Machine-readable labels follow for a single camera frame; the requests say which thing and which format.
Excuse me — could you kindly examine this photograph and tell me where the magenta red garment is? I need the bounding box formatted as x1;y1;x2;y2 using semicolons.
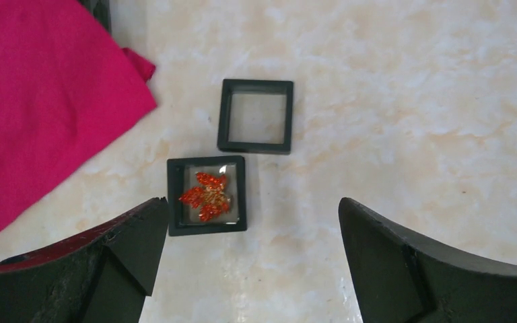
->
0;1;156;231

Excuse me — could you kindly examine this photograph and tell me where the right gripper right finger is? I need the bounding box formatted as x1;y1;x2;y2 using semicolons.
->
338;197;517;322

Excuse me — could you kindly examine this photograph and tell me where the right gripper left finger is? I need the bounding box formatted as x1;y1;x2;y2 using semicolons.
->
0;198;169;322

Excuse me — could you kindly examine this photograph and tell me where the black square frame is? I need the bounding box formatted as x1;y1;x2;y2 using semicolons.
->
217;79;294;155
167;155;248;236

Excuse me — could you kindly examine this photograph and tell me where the gold orange brooch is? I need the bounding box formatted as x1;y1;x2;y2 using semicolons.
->
178;172;231;222

